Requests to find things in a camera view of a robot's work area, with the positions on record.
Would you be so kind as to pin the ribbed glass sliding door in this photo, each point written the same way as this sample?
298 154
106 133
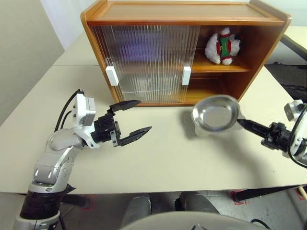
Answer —
192 43
104 48

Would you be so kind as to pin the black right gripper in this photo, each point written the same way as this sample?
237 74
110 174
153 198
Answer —
278 136

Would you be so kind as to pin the purple pouch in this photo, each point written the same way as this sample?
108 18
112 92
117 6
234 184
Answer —
139 50

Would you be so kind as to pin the brown wooden cabinet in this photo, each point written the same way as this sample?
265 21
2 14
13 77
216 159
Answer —
182 12

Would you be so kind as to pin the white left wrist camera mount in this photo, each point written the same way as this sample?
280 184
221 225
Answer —
80 112

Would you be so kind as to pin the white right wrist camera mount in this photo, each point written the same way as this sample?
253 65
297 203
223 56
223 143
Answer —
293 109

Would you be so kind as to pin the black table leg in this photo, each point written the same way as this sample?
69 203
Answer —
263 191

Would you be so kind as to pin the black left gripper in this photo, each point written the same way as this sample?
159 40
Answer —
105 129

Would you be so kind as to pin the black diagonal bar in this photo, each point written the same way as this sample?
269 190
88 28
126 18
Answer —
295 45

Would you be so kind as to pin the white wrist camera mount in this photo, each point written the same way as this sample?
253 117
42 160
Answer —
80 112
293 109

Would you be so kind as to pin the silver robot torso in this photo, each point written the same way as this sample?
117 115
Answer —
192 222

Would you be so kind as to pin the wooden stick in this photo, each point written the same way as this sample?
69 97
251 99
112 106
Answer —
303 192

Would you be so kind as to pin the grey rounded leg cover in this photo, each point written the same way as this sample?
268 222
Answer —
196 201
139 206

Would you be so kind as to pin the white santa plush toy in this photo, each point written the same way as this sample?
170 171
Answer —
224 48

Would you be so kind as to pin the stainless steel bowl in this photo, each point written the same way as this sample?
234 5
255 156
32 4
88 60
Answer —
216 115

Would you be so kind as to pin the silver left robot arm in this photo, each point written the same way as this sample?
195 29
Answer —
55 163

